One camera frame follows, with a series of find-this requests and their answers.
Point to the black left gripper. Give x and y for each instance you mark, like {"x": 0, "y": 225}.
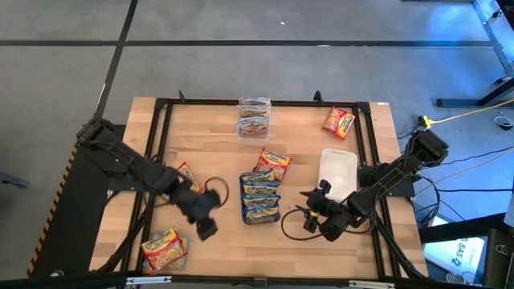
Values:
{"x": 198, "y": 204}

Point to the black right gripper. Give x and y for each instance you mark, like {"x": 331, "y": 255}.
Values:
{"x": 325, "y": 206}

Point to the white plastic bin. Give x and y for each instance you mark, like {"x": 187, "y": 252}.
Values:
{"x": 339, "y": 168}

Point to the dark grey plastic bin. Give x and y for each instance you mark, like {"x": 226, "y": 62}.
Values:
{"x": 241, "y": 200}

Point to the red Maruchan noodle pack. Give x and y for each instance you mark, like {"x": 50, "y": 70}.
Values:
{"x": 162, "y": 249}
{"x": 188, "y": 174}
{"x": 338, "y": 122}
{"x": 273, "y": 162}

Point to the clear plastic bin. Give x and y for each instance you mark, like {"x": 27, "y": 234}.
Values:
{"x": 253, "y": 140}

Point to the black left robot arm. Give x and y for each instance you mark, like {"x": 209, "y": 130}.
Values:
{"x": 136, "y": 168}

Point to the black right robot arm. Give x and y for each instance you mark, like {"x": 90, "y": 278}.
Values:
{"x": 381, "y": 180}

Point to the black crossbeam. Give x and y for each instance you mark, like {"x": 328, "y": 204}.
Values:
{"x": 80, "y": 282}

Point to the black hazard-striped floor mat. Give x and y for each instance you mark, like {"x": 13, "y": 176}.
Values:
{"x": 68, "y": 225}

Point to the white box blue print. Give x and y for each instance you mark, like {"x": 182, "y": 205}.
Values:
{"x": 458, "y": 253}

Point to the silver metal bracket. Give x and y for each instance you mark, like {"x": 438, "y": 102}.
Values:
{"x": 148, "y": 279}
{"x": 371, "y": 284}

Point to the black aluminium table frame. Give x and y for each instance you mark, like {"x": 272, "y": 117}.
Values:
{"x": 297, "y": 102}

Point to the black frame clamp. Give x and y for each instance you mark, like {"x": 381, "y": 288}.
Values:
{"x": 181, "y": 97}
{"x": 318, "y": 97}

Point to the black desk leg frame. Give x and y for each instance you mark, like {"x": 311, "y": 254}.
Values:
{"x": 462, "y": 103}

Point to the grey metal bracket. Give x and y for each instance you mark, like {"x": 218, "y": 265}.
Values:
{"x": 12, "y": 180}

